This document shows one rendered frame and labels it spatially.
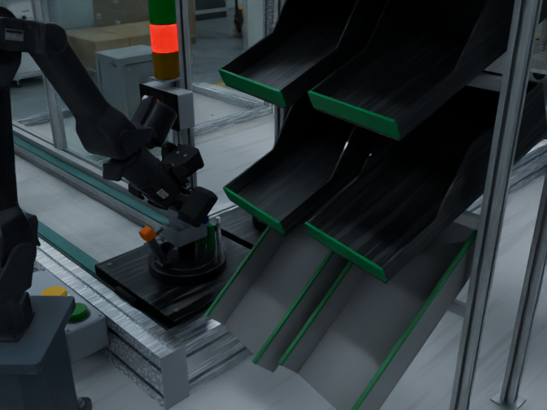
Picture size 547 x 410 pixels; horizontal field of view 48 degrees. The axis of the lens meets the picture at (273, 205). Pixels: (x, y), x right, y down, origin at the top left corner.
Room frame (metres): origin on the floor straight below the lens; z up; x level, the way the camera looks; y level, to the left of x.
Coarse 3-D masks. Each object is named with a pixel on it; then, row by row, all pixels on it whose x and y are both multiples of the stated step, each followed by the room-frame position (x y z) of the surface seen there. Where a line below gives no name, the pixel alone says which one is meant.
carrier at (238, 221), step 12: (216, 216) 1.15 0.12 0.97; (228, 216) 1.15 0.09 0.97; (240, 216) 1.15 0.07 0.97; (252, 216) 1.12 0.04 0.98; (216, 228) 1.11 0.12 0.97; (228, 228) 1.10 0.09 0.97; (240, 228) 1.10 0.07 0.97; (252, 228) 1.10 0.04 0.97; (264, 228) 1.08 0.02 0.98; (240, 240) 1.06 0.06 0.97; (252, 240) 1.05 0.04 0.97
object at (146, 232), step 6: (144, 228) 0.91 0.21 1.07; (150, 228) 0.90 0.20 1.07; (156, 228) 0.92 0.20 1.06; (162, 228) 0.92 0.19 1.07; (144, 234) 0.89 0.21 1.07; (150, 234) 0.90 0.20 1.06; (156, 234) 0.91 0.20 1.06; (150, 240) 0.89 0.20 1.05; (150, 246) 0.91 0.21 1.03; (156, 246) 0.91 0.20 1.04; (156, 252) 0.91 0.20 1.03; (162, 252) 0.91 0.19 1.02; (156, 258) 0.92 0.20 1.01; (162, 258) 0.91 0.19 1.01
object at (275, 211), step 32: (288, 128) 0.82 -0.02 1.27; (320, 128) 0.85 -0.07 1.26; (352, 128) 0.72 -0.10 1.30; (288, 160) 0.80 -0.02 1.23; (320, 160) 0.78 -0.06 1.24; (352, 160) 0.72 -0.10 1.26; (256, 192) 0.76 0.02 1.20; (288, 192) 0.74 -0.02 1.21; (320, 192) 0.69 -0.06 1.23; (288, 224) 0.66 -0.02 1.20
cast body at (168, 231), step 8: (168, 208) 0.96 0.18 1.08; (176, 208) 0.95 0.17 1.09; (168, 216) 0.96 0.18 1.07; (176, 216) 0.94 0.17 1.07; (168, 224) 0.95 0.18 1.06; (176, 224) 0.94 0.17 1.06; (184, 224) 0.93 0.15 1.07; (168, 232) 0.94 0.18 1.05; (176, 232) 0.92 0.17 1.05; (184, 232) 0.93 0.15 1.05; (192, 232) 0.94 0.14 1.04; (200, 232) 0.95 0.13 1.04; (168, 240) 0.94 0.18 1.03; (176, 240) 0.93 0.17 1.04; (184, 240) 0.93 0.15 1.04; (192, 240) 0.94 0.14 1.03
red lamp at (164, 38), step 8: (152, 24) 1.16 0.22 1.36; (176, 24) 1.17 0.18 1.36; (152, 32) 1.16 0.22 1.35; (160, 32) 1.15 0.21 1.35; (168, 32) 1.15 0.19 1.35; (176, 32) 1.17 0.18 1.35; (152, 40) 1.16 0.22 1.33; (160, 40) 1.15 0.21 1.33; (168, 40) 1.15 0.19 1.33; (176, 40) 1.17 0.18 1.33; (152, 48) 1.16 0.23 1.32; (160, 48) 1.15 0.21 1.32; (168, 48) 1.15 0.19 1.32; (176, 48) 1.17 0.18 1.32
